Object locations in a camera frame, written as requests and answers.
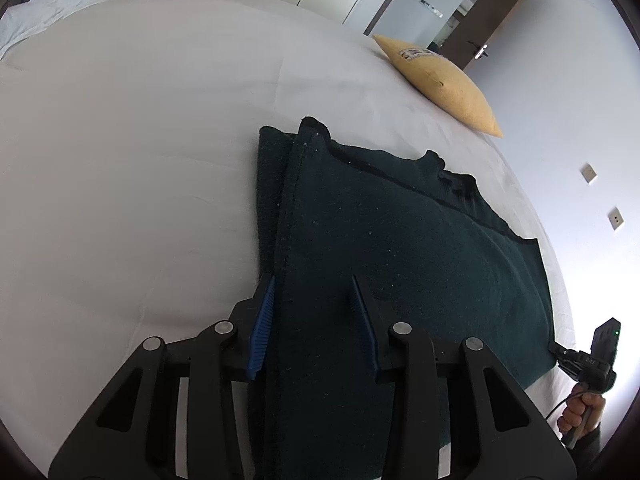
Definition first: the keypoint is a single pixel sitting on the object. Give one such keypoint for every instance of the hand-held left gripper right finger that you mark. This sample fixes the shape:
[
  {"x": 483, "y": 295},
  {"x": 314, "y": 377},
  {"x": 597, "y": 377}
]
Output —
[{"x": 362, "y": 320}]

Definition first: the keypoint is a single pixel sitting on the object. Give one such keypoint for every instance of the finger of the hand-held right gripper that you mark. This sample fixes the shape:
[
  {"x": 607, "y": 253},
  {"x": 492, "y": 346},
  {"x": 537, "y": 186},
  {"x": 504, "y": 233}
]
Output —
[{"x": 561, "y": 355}]

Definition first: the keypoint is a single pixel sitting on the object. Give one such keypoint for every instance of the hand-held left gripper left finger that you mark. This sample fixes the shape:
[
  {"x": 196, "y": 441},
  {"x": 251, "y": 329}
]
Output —
[{"x": 262, "y": 320}]

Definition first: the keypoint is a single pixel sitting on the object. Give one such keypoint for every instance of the dark green sweater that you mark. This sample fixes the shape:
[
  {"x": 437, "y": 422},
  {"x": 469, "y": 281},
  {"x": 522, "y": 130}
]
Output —
[{"x": 400, "y": 260}]

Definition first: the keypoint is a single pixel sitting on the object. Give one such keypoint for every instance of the person's right forearm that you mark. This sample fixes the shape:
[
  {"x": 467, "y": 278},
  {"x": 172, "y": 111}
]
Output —
[{"x": 589, "y": 447}]

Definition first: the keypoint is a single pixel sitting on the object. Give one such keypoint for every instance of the person's right hand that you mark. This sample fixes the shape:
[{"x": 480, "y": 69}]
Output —
[{"x": 587, "y": 407}]

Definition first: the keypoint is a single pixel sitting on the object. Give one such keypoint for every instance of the yellow cushion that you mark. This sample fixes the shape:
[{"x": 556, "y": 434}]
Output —
[{"x": 445, "y": 85}]

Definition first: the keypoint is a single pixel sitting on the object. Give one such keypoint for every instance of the dark brown door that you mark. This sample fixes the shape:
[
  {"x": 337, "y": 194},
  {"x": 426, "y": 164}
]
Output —
[{"x": 500, "y": 15}]

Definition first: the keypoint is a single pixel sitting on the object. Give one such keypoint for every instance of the white pillow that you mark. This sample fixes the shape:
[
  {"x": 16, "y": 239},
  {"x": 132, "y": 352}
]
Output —
[{"x": 55, "y": 5}]

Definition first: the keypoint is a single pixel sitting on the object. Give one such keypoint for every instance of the beige wall socket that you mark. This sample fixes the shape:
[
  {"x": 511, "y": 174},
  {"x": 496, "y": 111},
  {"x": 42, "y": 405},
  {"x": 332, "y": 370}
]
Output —
[
  {"x": 589, "y": 173},
  {"x": 616, "y": 218}
]

